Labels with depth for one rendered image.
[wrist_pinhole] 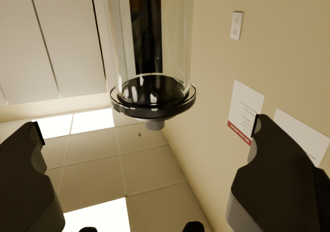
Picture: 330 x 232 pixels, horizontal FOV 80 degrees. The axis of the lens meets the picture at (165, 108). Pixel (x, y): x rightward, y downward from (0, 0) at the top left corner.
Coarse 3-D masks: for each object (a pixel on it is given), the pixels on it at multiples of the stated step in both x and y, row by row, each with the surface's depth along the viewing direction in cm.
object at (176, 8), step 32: (128, 0) 17; (160, 0) 17; (192, 0) 19; (128, 32) 18; (160, 32) 18; (128, 64) 20; (160, 64) 19; (128, 96) 21; (160, 96) 21; (192, 96) 23
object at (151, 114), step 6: (192, 102) 23; (120, 108) 22; (126, 108) 21; (174, 108) 21; (180, 108) 22; (186, 108) 22; (132, 114) 21; (138, 114) 21; (144, 114) 21; (150, 114) 21; (156, 114) 21; (162, 114) 21; (168, 114) 21
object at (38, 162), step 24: (0, 144) 9; (24, 144) 9; (0, 168) 8; (24, 168) 8; (0, 192) 7; (24, 192) 7; (48, 192) 7; (0, 216) 6; (24, 216) 6; (48, 216) 7
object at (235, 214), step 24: (264, 120) 11; (264, 144) 9; (288, 144) 9; (240, 168) 8; (264, 168) 8; (288, 168) 8; (240, 192) 7; (264, 192) 7; (288, 192) 7; (312, 192) 7; (240, 216) 7; (264, 216) 6; (288, 216) 6; (312, 216) 6
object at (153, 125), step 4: (172, 116) 23; (140, 120) 23; (144, 120) 23; (148, 120) 23; (152, 120) 23; (156, 120) 23; (160, 120) 23; (164, 120) 23; (148, 124) 26; (152, 124) 26; (156, 124) 26; (160, 124) 26; (164, 124) 27; (148, 128) 27; (152, 128) 26; (156, 128) 26; (160, 128) 27
